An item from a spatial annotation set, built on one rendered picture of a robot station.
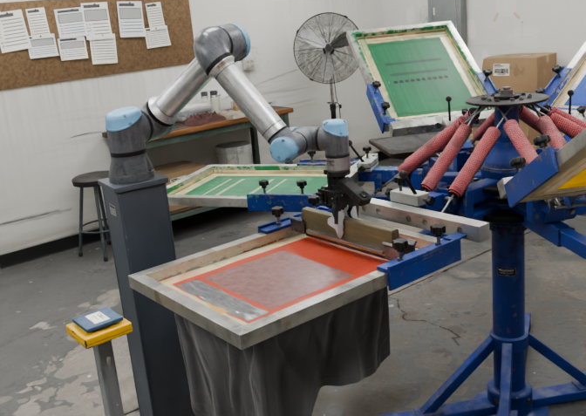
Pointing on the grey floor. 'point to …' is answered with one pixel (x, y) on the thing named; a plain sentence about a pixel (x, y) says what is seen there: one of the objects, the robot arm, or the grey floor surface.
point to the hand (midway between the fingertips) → (347, 233)
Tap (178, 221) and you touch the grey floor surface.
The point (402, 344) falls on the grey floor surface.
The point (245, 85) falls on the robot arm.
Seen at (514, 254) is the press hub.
